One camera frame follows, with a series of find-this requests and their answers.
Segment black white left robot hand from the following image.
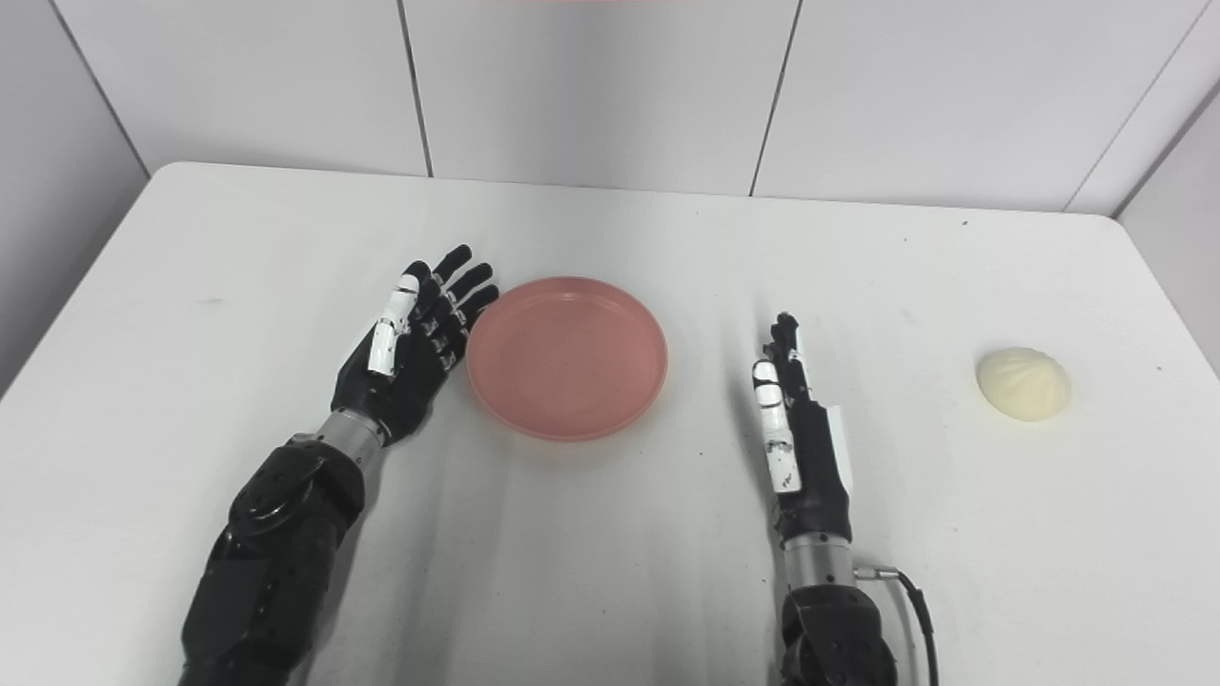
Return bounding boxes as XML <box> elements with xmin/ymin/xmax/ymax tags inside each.
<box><xmin>331</xmin><ymin>244</ymin><xmax>500</xmax><ymax>447</ymax></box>

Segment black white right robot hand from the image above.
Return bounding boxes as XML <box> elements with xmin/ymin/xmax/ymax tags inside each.
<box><xmin>752</xmin><ymin>312</ymin><xmax>854</xmax><ymax>546</ymax></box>

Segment pink round plate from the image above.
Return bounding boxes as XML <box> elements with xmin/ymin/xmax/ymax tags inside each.
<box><xmin>465</xmin><ymin>276</ymin><xmax>669</xmax><ymax>442</ymax></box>

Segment white steamed bun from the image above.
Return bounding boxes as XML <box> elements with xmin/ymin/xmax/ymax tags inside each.
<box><xmin>976</xmin><ymin>347</ymin><xmax>1071</xmax><ymax>422</ymax></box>

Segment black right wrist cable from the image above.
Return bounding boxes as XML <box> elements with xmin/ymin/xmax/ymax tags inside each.
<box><xmin>855</xmin><ymin>564</ymin><xmax>941</xmax><ymax>686</ymax></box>

